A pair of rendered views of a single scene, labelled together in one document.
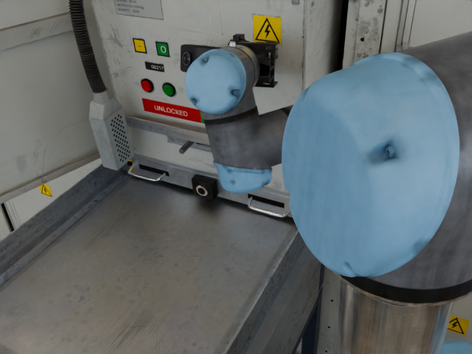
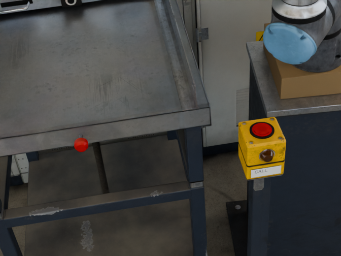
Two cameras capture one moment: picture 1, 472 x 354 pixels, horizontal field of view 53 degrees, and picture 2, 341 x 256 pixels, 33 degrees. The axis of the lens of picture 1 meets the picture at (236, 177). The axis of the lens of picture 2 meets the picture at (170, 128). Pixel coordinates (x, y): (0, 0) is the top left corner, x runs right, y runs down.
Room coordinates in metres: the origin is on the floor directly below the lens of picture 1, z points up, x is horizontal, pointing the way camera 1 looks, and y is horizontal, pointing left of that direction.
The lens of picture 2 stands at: (-0.50, 0.72, 1.70)
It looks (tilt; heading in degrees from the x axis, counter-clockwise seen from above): 41 degrees down; 327
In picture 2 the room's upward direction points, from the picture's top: 6 degrees counter-clockwise
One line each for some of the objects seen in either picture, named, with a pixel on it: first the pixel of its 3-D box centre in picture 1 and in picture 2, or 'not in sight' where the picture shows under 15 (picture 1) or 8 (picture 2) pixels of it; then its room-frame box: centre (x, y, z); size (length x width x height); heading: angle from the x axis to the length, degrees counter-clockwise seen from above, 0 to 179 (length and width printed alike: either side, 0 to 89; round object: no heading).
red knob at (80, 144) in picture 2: not in sight; (80, 141); (0.46, 0.35, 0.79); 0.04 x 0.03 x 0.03; 152
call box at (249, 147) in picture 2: not in sight; (261, 148); (0.13, 0.09, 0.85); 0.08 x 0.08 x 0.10; 62
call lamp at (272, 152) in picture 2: not in sight; (267, 157); (0.09, 0.11, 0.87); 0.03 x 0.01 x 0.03; 62
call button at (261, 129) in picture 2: not in sight; (262, 131); (0.13, 0.09, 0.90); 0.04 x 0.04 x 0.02
